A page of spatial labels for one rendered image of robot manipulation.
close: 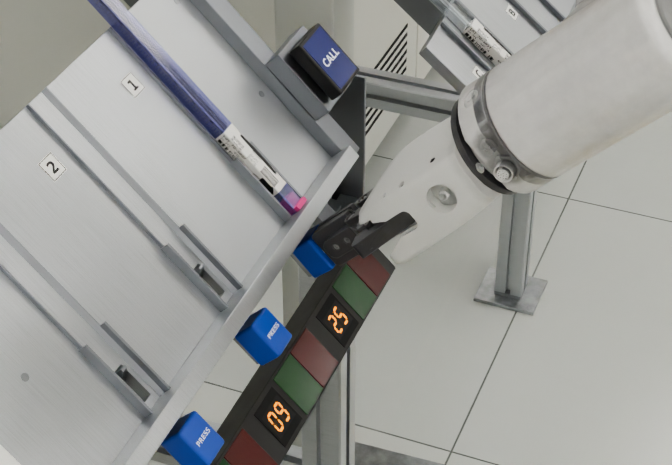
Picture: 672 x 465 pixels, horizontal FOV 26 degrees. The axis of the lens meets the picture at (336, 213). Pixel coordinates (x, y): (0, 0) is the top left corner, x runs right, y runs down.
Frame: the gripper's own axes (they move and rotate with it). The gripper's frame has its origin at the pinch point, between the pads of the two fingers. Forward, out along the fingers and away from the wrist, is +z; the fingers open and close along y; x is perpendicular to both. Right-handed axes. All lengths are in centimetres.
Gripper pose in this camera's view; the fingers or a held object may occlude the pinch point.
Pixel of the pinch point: (345, 234)
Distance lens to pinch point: 107.8
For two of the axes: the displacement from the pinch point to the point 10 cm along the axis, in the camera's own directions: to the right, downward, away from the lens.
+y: 3.7, -5.5, 7.5
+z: -6.5, 4.2, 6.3
